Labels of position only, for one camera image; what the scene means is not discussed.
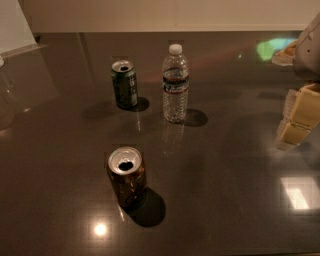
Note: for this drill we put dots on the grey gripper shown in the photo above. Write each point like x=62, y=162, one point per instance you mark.
x=308, y=55

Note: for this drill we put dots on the orange soda can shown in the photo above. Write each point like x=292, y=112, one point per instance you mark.
x=126, y=171

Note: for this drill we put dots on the green soda can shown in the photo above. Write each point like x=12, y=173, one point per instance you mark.
x=124, y=84

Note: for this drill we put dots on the clear plastic water bottle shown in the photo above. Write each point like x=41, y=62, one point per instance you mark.
x=175, y=84

